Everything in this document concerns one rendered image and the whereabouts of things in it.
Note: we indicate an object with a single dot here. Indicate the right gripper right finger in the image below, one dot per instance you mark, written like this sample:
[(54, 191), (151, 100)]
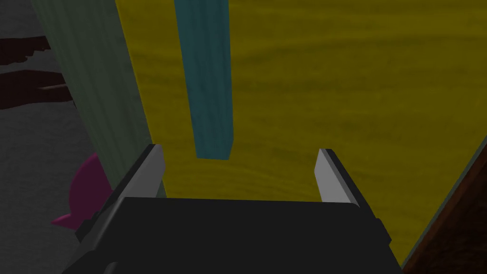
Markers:
[(331, 182)]

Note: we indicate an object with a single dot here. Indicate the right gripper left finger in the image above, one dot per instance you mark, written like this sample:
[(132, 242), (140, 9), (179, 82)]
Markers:
[(146, 179)]

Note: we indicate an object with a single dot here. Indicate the magenta rounded object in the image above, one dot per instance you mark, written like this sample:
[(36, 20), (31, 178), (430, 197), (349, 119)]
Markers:
[(85, 194)]

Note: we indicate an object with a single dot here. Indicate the grey-green cupboard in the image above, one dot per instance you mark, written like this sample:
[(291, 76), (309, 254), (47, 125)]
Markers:
[(95, 76)]

